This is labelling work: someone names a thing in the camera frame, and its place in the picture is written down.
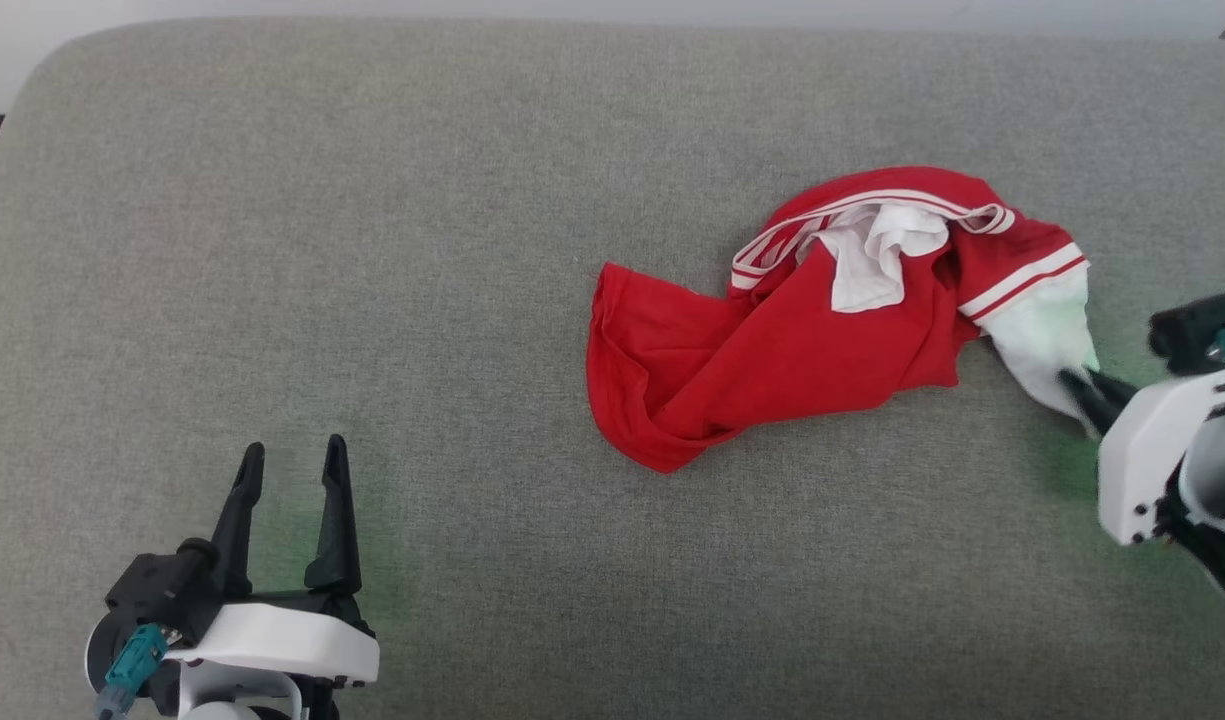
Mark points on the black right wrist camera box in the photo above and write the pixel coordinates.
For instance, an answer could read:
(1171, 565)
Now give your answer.
(1187, 330)

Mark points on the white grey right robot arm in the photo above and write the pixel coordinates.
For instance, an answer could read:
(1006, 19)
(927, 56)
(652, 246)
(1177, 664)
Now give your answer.
(1217, 480)

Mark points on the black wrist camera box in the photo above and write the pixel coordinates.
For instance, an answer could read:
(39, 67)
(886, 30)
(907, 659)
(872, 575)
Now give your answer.
(1187, 330)
(152, 590)

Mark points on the grey fabric sofa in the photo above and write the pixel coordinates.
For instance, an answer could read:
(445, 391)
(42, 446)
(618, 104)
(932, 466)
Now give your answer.
(472, 300)

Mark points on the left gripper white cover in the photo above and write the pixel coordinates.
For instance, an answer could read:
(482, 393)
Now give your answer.
(272, 640)

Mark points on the red garment with white trim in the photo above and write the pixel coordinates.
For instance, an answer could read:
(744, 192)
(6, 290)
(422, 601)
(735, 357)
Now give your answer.
(772, 360)

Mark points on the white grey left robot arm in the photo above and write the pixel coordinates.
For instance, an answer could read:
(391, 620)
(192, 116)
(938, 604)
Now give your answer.
(187, 692)

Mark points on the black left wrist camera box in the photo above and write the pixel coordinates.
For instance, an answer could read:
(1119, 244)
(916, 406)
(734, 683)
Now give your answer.
(152, 590)

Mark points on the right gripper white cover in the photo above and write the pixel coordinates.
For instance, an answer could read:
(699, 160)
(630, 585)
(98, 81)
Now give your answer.
(1137, 460)

